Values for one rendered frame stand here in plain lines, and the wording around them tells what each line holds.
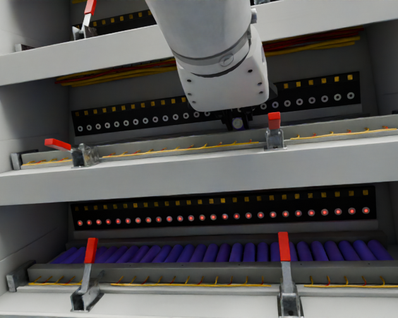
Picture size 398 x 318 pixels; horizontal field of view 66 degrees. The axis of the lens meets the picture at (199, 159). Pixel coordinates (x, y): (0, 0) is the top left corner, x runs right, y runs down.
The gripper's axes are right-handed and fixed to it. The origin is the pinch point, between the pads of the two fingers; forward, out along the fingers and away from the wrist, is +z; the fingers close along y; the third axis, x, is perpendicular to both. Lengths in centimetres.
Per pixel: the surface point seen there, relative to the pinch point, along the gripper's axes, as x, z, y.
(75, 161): 7.4, -5.9, 22.2
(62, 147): 7.3, -10.6, 20.7
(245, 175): 11.0, -4.5, -1.4
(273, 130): 6.6, -7.1, -5.2
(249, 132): 4.1, -2.0, -1.9
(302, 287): 23.7, 4.6, -7.0
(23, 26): -20.2, -6.6, 37.5
